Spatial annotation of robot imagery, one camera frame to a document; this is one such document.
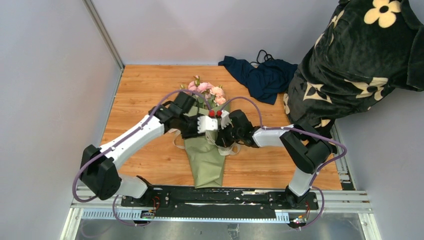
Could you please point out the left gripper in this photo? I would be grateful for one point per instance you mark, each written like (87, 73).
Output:
(185, 135)

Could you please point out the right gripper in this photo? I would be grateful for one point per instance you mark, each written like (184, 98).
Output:
(222, 139)

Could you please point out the cream printed ribbon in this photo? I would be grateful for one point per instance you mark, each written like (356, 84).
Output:
(232, 150)

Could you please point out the fake rose stem three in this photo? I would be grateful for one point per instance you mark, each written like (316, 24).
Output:
(204, 89)

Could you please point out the wrapping paper sheet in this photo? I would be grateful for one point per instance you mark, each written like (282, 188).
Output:
(206, 163)

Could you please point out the fake rose stem one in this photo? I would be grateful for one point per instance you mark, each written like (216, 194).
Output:
(219, 95)

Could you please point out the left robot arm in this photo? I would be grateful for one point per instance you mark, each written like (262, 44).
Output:
(98, 176)

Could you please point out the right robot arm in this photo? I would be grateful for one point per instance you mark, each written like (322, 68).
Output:
(307, 149)

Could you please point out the navy blue cloth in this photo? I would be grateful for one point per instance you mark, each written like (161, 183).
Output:
(263, 82)

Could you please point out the black floral plush blanket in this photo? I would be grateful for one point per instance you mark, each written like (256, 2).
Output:
(368, 49)

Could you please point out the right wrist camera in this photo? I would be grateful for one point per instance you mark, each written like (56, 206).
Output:
(223, 116)

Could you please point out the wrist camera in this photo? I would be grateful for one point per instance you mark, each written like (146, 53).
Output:
(223, 116)
(207, 122)

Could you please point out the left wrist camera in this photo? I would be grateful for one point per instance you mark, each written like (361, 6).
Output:
(207, 122)

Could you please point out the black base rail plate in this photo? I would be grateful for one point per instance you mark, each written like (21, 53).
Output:
(220, 202)

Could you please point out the aluminium frame post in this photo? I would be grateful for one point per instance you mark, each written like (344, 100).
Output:
(91, 8)

